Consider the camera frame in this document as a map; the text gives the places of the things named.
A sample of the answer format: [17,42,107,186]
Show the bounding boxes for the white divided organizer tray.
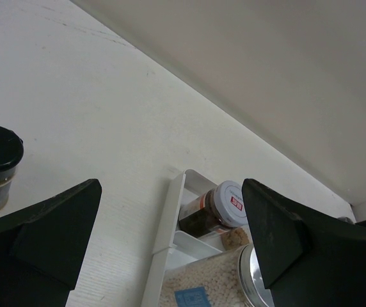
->
[141,169,225,306]

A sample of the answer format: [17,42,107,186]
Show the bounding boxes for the black stopper jar brown contents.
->
[338,217,354,224]

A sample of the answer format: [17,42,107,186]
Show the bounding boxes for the grey lid sauce jar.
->
[178,180,248,239]

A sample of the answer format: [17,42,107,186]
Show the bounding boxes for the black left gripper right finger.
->
[242,178,366,306]

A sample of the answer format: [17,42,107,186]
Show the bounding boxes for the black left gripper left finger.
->
[0,179,102,306]

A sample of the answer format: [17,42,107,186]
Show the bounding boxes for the white cap blue label jar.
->
[158,244,275,306]

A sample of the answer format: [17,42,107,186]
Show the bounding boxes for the pink cap spice jar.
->
[221,228,251,251]

